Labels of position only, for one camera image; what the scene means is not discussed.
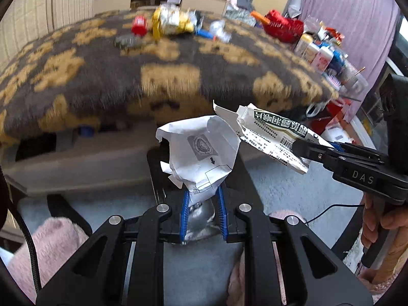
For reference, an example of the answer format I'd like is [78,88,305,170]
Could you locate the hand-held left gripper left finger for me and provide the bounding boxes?
[36,189,192,306]

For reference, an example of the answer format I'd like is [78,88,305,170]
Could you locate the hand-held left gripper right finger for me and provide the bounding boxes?
[215,185,373,306]

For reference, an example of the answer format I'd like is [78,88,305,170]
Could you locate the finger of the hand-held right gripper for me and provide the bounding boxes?
[291,138,343,169]
[330,141,388,163]

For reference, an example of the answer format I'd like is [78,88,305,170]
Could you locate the silver foil wrapper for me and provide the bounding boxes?
[183,198,224,243]

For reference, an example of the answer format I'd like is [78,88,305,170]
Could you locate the white printed snack packet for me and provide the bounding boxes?
[213,100,332,175]

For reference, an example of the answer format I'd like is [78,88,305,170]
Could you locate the black trash bin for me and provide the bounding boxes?
[146,143,266,230]

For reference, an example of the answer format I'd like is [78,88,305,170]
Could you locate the white paper packet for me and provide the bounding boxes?
[156,116,241,205]

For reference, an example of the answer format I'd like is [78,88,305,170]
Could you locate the yellow and white snack bag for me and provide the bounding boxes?
[151,4,197,40]

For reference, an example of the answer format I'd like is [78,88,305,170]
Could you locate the person's right forearm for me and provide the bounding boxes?
[371,226,408,284]

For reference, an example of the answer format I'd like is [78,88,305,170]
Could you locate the person's right hand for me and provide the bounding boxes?
[360,194,408,256]

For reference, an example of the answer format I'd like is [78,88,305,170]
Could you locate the white box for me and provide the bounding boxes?
[322,127,354,145]

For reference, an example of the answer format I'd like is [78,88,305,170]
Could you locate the pink fluffy pants leg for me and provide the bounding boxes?
[6,217,90,303]
[228,211,307,306]

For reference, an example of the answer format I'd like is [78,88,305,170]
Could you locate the clear plastic container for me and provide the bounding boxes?
[338,67,367,97]

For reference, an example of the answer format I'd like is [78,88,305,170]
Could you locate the cluster of bottles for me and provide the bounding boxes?
[293,32,348,77]

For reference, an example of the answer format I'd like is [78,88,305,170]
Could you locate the dark glass cabinet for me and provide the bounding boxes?
[386,16,408,78]

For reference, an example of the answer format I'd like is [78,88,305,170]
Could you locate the black chair base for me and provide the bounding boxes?
[47,194,93,237]

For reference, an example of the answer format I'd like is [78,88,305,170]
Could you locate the purple curtain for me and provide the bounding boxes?
[300,0,402,122]

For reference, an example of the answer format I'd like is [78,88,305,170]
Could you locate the red basket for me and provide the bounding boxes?
[263,9,305,44]

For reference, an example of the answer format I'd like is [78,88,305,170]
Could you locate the crumpled silver white wrapper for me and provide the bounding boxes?
[209,19,233,43]

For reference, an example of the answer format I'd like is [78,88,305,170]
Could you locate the pile of silver packets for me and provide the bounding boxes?
[225,9,257,26]

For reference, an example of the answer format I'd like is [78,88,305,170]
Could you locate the blue and white wrapper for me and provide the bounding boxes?
[195,29,217,41]

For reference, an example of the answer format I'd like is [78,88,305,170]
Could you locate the grey bear print blanket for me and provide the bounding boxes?
[0,9,340,147]

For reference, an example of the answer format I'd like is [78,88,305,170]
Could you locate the flat grey wrapper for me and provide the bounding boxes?
[115,34,142,50]

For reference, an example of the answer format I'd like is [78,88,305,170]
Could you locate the beige television cabinet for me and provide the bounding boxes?
[94,0,228,16]

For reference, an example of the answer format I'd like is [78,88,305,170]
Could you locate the thin black cable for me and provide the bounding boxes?
[303,204,365,225]

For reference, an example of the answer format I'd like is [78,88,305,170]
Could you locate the grey bed frame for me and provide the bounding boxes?
[0,127,166,198]

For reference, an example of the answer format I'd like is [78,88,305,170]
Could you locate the black braided cable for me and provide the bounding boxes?
[0,162,43,294]

